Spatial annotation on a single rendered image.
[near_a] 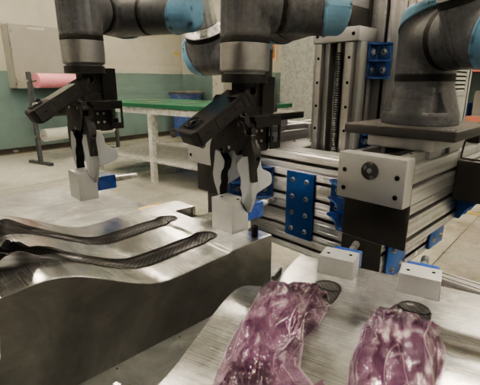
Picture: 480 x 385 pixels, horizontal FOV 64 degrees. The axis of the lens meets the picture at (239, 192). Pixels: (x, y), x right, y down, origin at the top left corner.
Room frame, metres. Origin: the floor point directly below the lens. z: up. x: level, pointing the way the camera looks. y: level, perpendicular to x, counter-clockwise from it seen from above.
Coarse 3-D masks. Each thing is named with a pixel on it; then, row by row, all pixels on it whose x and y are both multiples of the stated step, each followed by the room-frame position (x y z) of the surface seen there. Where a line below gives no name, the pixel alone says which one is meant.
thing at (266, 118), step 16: (224, 80) 0.60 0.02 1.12; (240, 80) 0.58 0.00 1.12; (256, 80) 0.59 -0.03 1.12; (272, 80) 0.63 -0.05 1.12; (256, 96) 0.62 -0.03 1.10; (272, 96) 0.64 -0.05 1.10; (256, 112) 0.62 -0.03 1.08; (272, 112) 0.64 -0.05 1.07; (224, 128) 0.60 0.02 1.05; (240, 128) 0.58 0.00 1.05; (256, 128) 0.60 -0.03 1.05; (224, 144) 0.60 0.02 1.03; (240, 144) 0.58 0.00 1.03; (272, 144) 0.61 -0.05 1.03
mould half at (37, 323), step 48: (0, 240) 0.44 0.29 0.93; (48, 240) 0.47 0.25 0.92; (144, 240) 0.56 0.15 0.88; (240, 240) 0.54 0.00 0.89; (0, 288) 0.33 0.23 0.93; (48, 288) 0.34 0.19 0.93; (96, 288) 0.37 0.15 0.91; (144, 288) 0.41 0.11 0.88; (192, 288) 0.46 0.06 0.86; (0, 336) 0.31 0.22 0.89; (48, 336) 0.33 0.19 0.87; (96, 336) 0.37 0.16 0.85; (144, 336) 0.41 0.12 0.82; (0, 384) 0.30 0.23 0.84; (48, 384) 0.33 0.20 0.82
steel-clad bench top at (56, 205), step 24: (48, 192) 1.12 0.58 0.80; (24, 216) 0.91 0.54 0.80; (48, 216) 0.91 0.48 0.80; (72, 216) 0.91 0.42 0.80; (96, 216) 0.91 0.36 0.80; (192, 336) 0.43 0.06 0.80; (144, 360) 0.39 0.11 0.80; (168, 360) 0.39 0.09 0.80; (96, 384) 0.35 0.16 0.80; (144, 384) 0.35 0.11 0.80
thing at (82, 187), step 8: (80, 168) 0.74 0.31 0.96; (72, 176) 0.72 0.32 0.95; (80, 176) 0.70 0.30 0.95; (88, 176) 0.71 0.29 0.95; (104, 176) 0.73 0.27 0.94; (112, 176) 0.75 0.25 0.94; (120, 176) 0.77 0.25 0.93; (128, 176) 0.79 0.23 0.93; (136, 176) 0.80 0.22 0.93; (72, 184) 0.72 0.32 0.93; (80, 184) 0.70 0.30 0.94; (88, 184) 0.71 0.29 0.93; (96, 184) 0.72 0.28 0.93; (104, 184) 0.73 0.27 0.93; (112, 184) 0.74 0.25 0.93; (72, 192) 0.72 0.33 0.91; (80, 192) 0.70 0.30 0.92; (88, 192) 0.71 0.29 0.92; (96, 192) 0.72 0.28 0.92; (80, 200) 0.70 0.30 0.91
